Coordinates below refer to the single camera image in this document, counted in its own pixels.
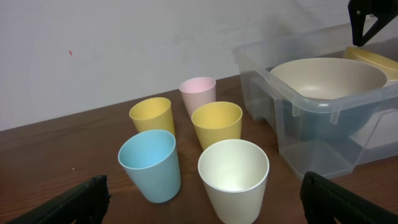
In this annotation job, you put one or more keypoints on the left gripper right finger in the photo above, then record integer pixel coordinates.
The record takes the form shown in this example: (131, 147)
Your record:
(326, 202)

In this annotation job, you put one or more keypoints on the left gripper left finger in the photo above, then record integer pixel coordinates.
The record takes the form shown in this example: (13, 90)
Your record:
(85, 203)

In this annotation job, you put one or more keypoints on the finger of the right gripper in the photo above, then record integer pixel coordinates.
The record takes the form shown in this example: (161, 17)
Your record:
(384, 10)

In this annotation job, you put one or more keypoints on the yellow small bowl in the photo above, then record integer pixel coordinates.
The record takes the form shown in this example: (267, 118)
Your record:
(388, 66)

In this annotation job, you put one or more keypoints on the beige large bowl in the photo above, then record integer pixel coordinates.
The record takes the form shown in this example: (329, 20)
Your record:
(329, 78)

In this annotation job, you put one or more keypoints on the clear plastic storage container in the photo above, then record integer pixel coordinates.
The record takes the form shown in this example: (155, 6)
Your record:
(329, 112)

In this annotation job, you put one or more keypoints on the light blue plastic cup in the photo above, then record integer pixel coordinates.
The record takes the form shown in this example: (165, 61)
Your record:
(150, 159)

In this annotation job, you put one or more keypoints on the pale green plastic cup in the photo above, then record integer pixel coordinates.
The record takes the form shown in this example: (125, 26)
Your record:
(234, 173)

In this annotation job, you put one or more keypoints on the yellow plastic cup far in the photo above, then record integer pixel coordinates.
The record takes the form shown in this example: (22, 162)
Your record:
(153, 113)

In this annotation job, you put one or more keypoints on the yellow plastic cup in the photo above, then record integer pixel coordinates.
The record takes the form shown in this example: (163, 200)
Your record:
(217, 121)
(153, 113)

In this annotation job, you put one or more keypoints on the yellow plastic cup near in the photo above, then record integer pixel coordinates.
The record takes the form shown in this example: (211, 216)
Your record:
(217, 121)

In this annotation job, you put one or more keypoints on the pink plastic cup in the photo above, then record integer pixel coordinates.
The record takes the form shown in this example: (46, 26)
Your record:
(197, 92)

